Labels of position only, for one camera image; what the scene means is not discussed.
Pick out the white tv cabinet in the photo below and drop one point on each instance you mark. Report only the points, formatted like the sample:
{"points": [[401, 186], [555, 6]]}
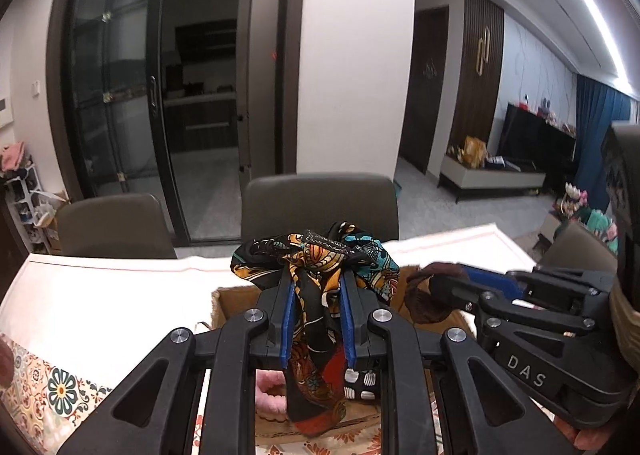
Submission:
{"points": [[467, 183]]}

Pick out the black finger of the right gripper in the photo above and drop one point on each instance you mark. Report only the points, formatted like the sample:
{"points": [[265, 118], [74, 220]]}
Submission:
{"points": [[466, 289]]}

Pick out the grey dining chair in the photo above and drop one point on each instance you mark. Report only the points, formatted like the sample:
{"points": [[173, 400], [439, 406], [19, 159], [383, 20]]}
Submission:
{"points": [[125, 226], [288, 203]]}

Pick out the blue curtain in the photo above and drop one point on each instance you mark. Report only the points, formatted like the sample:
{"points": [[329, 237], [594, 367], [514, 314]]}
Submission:
{"points": [[597, 106]]}

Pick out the pink fluffy plush toy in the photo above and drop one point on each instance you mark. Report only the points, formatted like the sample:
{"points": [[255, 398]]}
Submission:
{"points": [[270, 395]]}

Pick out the patterned tile tablecloth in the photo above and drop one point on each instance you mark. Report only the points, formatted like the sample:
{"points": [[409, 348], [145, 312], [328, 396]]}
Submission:
{"points": [[78, 326]]}

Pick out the grey chair right side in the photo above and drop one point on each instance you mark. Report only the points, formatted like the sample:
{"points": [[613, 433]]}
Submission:
{"points": [[575, 247]]}

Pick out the black white patterned cloth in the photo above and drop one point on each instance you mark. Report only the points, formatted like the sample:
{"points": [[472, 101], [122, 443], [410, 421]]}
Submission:
{"points": [[361, 385]]}

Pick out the grey dining chair left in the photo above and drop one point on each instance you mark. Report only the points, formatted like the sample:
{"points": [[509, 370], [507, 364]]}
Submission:
{"points": [[125, 226]]}

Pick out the person's right hand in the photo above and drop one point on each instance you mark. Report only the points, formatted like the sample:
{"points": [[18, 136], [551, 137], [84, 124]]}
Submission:
{"points": [[617, 437]]}

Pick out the brown cardboard box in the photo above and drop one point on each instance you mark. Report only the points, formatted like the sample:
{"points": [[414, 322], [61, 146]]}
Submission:
{"points": [[361, 410]]}

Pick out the black patterned silk scarf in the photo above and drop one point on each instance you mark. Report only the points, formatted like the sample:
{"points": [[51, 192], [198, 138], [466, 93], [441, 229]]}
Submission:
{"points": [[314, 376]]}

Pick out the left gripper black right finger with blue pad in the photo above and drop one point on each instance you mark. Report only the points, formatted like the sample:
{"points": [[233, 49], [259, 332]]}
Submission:
{"points": [[440, 393]]}

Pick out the black television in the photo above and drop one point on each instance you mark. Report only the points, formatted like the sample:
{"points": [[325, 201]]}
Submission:
{"points": [[534, 144]]}

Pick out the white shoe rack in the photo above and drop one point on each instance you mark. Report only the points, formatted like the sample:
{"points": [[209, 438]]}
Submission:
{"points": [[33, 210]]}

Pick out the dark brown cloth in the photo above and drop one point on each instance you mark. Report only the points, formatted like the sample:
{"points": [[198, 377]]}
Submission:
{"points": [[423, 308]]}

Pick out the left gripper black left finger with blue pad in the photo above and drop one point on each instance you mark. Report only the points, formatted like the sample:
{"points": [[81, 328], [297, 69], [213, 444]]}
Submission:
{"points": [[194, 390]]}

